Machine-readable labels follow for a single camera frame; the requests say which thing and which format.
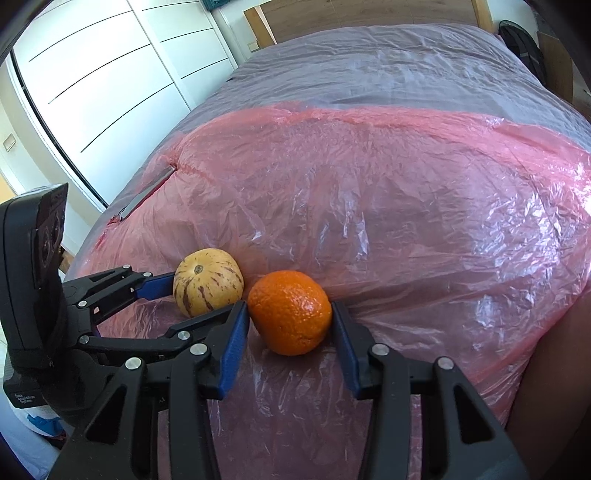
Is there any black backpack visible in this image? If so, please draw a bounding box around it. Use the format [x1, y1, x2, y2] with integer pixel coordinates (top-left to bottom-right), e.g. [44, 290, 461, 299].
[499, 19, 548, 86]

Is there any striped yellow melon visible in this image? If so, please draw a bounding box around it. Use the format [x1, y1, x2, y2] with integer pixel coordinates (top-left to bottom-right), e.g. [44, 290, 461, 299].
[172, 248, 244, 319]

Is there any orange tangerine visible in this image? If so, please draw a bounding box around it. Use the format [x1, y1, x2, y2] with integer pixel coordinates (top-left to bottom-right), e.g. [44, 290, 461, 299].
[247, 270, 333, 356]

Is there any pink plastic sheet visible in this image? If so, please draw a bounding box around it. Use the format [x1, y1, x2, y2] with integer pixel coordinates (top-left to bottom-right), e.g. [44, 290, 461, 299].
[69, 104, 591, 480]

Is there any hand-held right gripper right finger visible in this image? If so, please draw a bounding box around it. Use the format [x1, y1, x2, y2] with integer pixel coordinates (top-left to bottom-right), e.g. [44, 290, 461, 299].
[331, 300, 529, 480]

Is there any white wardrobe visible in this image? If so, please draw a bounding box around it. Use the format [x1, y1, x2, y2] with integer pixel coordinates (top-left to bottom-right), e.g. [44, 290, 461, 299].
[11, 0, 238, 208]

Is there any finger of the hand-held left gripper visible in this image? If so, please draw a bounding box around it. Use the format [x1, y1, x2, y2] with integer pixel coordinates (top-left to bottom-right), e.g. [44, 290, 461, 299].
[78, 307, 236, 365]
[62, 265, 176, 326]

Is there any copper and black kettle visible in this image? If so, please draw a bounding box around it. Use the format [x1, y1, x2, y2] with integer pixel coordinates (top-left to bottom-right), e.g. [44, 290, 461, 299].
[505, 272, 591, 467]

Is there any wooden side table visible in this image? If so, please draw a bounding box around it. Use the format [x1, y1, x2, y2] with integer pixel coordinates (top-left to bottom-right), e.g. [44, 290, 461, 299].
[538, 30, 591, 121]

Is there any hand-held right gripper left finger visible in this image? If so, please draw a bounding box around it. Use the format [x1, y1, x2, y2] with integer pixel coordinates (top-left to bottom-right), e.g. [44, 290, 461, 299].
[46, 300, 251, 480]

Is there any wooden headboard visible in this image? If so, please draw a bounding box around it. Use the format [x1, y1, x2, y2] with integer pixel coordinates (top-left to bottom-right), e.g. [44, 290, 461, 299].
[244, 0, 490, 49]

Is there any person's left hand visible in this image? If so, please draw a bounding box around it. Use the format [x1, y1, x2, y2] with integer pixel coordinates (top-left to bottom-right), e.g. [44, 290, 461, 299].
[14, 404, 69, 439]

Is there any phone with red case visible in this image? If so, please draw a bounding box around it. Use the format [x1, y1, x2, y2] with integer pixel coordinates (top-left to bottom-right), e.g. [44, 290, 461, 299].
[117, 166, 177, 220]

